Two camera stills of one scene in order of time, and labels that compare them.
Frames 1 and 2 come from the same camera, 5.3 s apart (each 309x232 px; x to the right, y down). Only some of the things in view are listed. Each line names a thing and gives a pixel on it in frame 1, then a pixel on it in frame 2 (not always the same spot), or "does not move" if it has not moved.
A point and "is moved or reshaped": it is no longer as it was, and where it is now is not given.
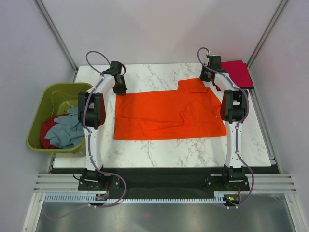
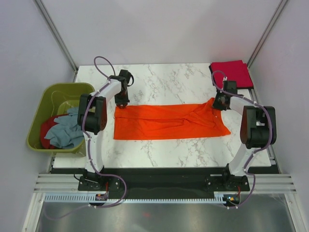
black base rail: (136, 183) does not move
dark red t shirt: (45, 127) does not move
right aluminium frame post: (278, 11) does not move
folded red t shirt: (239, 72) does not move
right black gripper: (202, 77) to (215, 104)
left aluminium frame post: (57, 36) does not move
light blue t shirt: (68, 132) does not move
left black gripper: (122, 90) to (124, 102)
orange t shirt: (195, 112) is moved or reshaped
